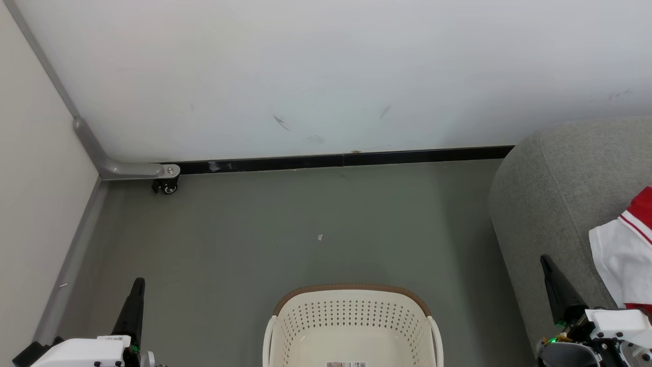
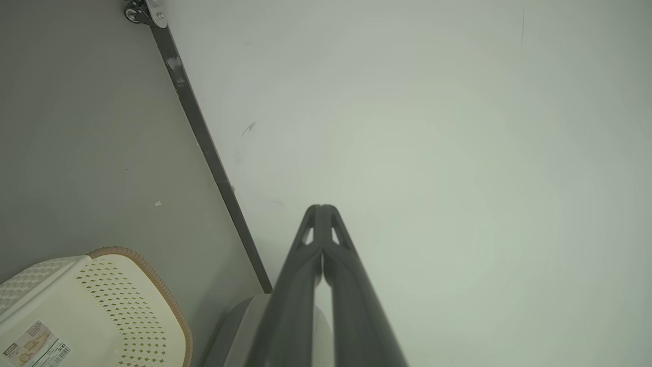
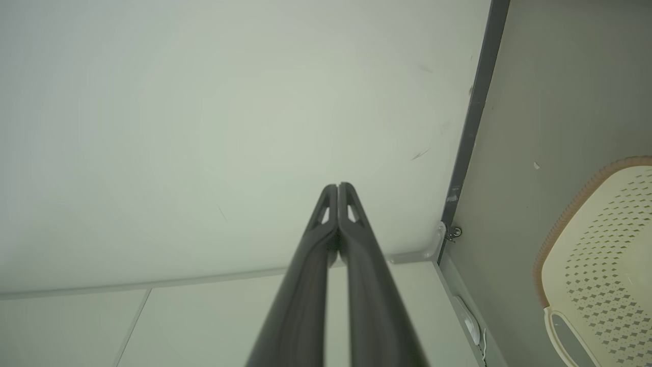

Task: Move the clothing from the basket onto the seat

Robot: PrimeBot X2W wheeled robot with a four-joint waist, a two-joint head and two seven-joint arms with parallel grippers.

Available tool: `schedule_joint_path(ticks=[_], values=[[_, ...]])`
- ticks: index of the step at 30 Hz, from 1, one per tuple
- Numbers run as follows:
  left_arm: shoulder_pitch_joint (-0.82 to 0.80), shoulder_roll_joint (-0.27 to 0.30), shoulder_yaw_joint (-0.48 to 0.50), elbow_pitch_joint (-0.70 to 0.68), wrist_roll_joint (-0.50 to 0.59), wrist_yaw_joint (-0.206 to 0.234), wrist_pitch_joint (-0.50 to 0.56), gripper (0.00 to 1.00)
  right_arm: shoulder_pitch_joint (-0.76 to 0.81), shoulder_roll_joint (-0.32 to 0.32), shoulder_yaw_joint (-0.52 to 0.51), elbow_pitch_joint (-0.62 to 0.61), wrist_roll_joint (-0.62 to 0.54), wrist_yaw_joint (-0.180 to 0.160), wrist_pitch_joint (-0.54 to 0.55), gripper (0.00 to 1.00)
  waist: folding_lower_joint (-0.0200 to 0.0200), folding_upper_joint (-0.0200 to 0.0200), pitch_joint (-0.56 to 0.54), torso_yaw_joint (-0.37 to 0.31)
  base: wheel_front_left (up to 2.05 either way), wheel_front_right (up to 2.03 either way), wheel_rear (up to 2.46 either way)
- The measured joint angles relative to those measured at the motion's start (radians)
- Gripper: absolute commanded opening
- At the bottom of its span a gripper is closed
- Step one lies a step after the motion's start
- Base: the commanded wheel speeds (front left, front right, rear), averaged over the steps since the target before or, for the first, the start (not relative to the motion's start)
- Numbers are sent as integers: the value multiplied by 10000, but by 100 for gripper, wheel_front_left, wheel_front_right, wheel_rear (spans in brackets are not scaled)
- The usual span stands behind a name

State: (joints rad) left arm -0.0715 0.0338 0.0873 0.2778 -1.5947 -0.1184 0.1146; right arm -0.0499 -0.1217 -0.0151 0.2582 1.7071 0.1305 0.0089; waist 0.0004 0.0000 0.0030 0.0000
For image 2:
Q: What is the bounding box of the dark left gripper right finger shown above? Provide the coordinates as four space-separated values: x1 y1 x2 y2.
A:
321 204 409 367

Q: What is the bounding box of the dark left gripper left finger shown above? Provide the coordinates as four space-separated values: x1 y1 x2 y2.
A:
244 204 324 367

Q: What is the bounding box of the beige perforated laundry basket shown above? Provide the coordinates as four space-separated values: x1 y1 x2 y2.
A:
0 247 194 367

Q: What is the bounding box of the printed basket label sticker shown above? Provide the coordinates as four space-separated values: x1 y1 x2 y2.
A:
0 320 72 367

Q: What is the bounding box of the grey fabric sofa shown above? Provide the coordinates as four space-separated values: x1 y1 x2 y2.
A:
201 293 335 367

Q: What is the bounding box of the dark grey baseboard strip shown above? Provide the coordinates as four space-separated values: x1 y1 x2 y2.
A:
150 24 274 294

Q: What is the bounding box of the black caster wheel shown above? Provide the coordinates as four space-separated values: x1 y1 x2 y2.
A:
124 0 168 29

